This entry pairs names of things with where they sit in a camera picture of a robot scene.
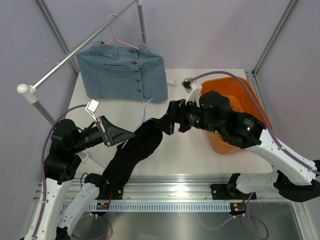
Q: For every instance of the white slotted cable duct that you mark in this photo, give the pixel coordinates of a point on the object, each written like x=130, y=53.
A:
x=161, y=207

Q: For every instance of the orange plastic basket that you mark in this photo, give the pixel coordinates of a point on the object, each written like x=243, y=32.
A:
x=240, y=101

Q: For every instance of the black skirt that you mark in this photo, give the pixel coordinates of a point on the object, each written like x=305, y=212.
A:
x=129, y=154

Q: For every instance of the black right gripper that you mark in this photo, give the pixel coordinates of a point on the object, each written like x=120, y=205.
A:
x=178, y=110

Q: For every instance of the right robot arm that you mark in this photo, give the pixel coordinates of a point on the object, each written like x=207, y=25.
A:
x=294, y=177

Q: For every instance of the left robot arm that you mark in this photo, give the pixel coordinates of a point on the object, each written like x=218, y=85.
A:
x=50, y=222

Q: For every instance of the blue wire hanger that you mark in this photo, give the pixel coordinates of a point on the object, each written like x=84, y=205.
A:
x=142, y=121

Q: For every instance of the pink wire hanger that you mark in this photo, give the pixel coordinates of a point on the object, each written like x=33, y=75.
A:
x=114, y=36

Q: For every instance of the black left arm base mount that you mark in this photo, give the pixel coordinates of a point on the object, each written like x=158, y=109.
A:
x=108, y=192

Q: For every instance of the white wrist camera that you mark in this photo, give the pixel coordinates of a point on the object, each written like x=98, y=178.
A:
x=193, y=89
x=91, y=108

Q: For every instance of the white garment rack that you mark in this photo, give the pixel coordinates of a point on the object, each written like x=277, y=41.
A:
x=29, y=91

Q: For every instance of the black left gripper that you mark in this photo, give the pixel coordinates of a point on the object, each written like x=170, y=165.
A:
x=114, y=134

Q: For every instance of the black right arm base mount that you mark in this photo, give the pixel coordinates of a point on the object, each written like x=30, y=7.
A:
x=221, y=191

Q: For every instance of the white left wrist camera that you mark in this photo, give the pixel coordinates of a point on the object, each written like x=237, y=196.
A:
x=91, y=108

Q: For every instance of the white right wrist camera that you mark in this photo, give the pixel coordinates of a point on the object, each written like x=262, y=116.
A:
x=193, y=89

